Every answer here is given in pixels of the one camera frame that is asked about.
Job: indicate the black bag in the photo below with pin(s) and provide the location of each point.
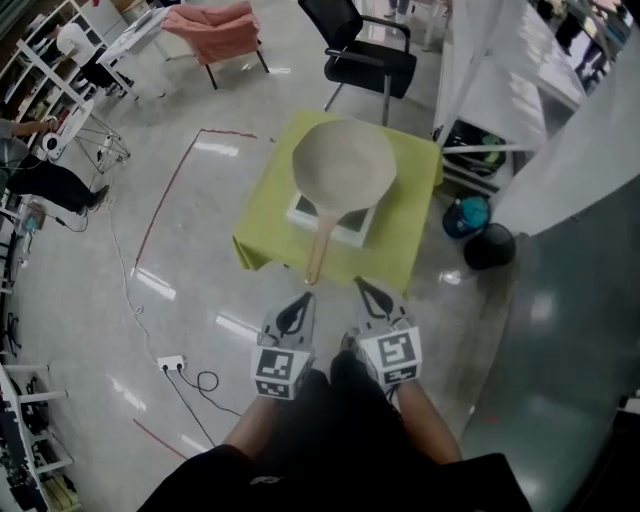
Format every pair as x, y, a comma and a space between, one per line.
472, 145

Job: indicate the white power strip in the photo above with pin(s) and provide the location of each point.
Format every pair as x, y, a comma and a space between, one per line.
171, 362

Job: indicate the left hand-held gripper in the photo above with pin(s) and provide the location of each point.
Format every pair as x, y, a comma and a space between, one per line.
280, 367

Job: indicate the white rack with black items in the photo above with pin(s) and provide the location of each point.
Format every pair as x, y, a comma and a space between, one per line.
25, 450

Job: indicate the white induction stove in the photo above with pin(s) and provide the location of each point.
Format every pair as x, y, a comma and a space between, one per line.
356, 224

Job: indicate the red floor tape line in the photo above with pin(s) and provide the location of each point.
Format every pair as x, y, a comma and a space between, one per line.
165, 195

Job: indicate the person's left forearm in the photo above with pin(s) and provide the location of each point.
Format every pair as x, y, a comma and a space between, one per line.
250, 425

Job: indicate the large white table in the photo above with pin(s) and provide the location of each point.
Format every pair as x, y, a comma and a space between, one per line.
575, 165

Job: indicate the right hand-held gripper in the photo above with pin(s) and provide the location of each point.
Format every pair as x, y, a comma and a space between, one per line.
392, 352

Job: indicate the white rectangular table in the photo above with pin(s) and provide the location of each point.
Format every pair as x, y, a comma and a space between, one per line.
131, 40

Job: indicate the table with green cloth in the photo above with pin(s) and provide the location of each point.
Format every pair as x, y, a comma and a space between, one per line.
400, 225

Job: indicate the white shelf unit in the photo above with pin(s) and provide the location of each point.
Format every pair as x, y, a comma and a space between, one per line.
492, 75

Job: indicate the black office chair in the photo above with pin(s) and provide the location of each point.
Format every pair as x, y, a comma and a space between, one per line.
370, 62

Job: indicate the person's right forearm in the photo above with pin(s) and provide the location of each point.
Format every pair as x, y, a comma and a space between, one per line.
425, 425

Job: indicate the person's black clothing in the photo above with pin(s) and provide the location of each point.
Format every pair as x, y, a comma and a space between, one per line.
325, 450

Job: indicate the chair with pink cover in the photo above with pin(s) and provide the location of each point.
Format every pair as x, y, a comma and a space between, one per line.
215, 30

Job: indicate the white open shelving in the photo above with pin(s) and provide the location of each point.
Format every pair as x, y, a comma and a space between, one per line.
35, 65

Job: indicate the black waste bin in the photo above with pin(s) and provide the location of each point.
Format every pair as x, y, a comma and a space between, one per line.
490, 247

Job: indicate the blue bucket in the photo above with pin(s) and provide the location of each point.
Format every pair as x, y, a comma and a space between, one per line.
467, 216

